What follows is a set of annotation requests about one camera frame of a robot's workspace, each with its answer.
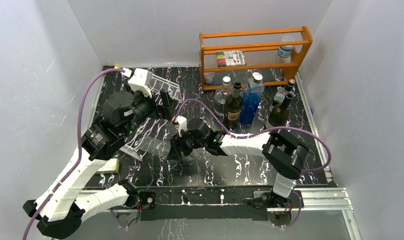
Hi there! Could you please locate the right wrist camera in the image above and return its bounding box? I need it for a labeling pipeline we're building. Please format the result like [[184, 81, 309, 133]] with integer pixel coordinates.
[[172, 115, 188, 137]]

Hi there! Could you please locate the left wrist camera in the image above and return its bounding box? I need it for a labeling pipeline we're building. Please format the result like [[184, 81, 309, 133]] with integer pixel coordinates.
[[121, 68, 152, 98]]

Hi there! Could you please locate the small glass jar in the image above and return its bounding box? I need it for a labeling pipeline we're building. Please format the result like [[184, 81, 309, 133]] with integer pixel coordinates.
[[204, 72, 215, 86]]

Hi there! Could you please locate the clear round white-capped bottle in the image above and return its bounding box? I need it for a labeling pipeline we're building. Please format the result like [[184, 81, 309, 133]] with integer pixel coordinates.
[[214, 76, 232, 118]]

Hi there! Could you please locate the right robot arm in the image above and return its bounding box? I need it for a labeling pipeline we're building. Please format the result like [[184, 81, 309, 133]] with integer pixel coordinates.
[[167, 116, 310, 208]]

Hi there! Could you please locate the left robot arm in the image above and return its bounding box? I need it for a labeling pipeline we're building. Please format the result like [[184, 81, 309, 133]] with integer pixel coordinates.
[[23, 90, 182, 240]]

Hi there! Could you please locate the purple cable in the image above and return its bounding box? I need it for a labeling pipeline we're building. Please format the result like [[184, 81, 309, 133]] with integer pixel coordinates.
[[22, 68, 127, 240], [175, 98, 332, 174]]

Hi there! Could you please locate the clear glass bottle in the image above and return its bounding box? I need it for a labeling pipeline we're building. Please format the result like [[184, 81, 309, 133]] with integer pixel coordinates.
[[137, 136, 171, 158]]

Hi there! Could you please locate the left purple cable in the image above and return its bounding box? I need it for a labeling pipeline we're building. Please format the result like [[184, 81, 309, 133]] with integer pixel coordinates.
[[22, 68, 127, 240]]

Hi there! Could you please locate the orange wooden shelf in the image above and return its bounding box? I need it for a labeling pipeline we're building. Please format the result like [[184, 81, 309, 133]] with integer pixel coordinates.
[[199, 26, 313, 91]]

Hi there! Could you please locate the dark wine bottle right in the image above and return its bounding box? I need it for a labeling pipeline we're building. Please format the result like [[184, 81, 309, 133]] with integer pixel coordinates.
[[265, 92, 294, 129]]

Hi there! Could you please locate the white power strip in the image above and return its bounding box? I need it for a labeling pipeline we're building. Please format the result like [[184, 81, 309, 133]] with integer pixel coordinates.
[[96, 158, 120, 174]]

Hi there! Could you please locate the marker pen set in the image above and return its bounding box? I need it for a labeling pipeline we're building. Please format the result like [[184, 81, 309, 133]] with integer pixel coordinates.
[[215, 50, 247, 67]]

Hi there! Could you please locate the white wire wine rack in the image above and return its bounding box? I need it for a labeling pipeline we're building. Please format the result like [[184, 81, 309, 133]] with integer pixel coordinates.
[[119, 71, 184, 162]]

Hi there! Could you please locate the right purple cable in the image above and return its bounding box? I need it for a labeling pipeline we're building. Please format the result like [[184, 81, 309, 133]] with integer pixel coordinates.
[[175, 98, 332, 174]]

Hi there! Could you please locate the blue square bottle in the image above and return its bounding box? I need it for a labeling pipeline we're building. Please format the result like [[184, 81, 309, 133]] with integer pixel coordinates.
[[239, 72, 265, 125]]

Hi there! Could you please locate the dark green wine bottle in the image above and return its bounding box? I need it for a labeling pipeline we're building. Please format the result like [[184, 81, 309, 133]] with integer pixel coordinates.
[[223, 82, 243, 129]]

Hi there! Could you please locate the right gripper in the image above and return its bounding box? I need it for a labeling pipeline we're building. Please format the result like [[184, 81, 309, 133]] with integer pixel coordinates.
[[166, 127, 206, 162]]

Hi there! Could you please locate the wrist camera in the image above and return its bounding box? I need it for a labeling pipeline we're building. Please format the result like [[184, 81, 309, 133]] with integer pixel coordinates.
[[121, 68, 152, 98], [172, 115, 188, 137]]

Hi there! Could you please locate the grey bottle behind right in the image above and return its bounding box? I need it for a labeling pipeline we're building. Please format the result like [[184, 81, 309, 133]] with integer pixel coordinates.
[[270, 78, 296, 110]]

